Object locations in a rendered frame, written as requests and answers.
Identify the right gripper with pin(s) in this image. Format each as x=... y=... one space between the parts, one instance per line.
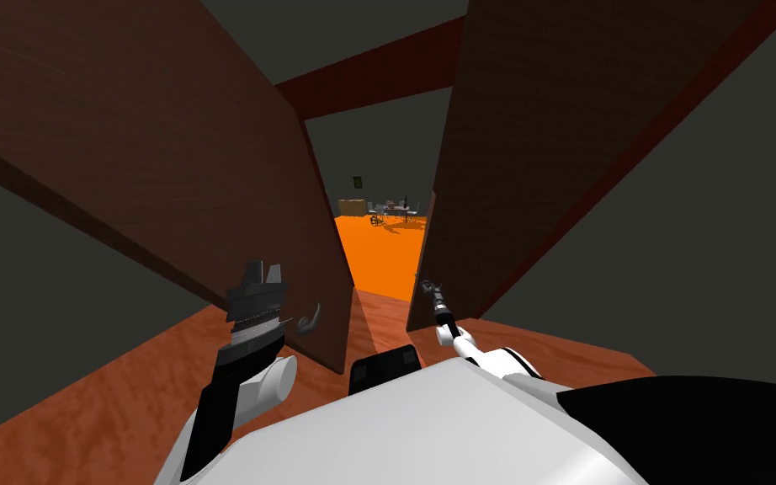
x=435 y=298

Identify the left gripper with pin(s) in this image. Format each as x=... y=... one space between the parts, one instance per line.
x=257 y=301

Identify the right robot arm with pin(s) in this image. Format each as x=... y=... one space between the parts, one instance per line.
x=684 y=431

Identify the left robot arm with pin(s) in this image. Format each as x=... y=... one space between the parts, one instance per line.
x=216 y=411

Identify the grey table with chairs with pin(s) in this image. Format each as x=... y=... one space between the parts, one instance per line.
x=396 y=210

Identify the tan low cabinet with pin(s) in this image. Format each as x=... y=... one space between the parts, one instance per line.
x=352 y=207

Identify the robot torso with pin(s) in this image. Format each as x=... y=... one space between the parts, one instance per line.
x=428 y=431

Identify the brown wooden door leaf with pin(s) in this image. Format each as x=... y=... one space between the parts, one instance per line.
x=536 y=135
x=159 y=148

